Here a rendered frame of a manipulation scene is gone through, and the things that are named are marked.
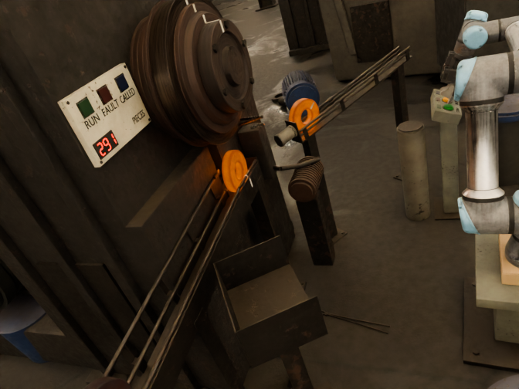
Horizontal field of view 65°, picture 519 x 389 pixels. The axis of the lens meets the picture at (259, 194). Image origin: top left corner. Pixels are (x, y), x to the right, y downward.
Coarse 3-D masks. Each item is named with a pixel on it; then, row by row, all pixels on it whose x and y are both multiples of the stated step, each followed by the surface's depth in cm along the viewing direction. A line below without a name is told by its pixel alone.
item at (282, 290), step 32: (256, 256) 116; (224, 288) 111; (256, 288) 117; (288, 288) 114; (256, 320) 108; (288, 320) 94; (320, 320) 97; (256, 352) 96; (288, 352) 118; (320, 384) 151
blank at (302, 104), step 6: (300, 102) 178; (306, 102) 179; (312, 102) 181; (294, 108) 177; (300, 108) 178; (306, 108) 180; (312, 108) 182; (318, 108) 185; (294, 114) 177; (300, 114) 179; (312, 114) 184; (318, 114) 186; (294, 120) 178; (300, 120) 181; (306, 120) 186; (300, 126) 181; (300, 132) 183
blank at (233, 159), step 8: (232, 152) 147; (240, 152) 152; (224, 160) 145; (232, 160) 146; (240, 160) 152; (224, 168) 144; (232, 168) 146; (240, 168) 154; (224, 176) 145; (232, 176) 145; (240, 176) 153; (232, 184) 145
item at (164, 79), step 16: (176, 0) 114; (192, 0) 122; (208, 0) 131; (160, 16) 113; (176, 16) 114; (160, 32) 111; (160, 48) 110; (160, 64) 111; (160, 80) 112; (176, 80) 112; (160, 96) 114; (176, 96) 112; (176, 112) 116; (176, 128) 122; (192, 128) 119
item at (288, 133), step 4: (288, 128) 179; (292, 128) 178; (280, 132) 179; (284, 132) 178; (288, 132) 178; (292, 132) 178; (296, 132) 179; (276, 136) 177; (280, 136) 176; (284, 136) 177; (288, 136) 178; (292, 136) 179; (296, 136) 181; (276, 140) 179; (280, 140) 176; (284, 140) 177; (288, 140) 179; (280, 144) 179; (284, 144) 178
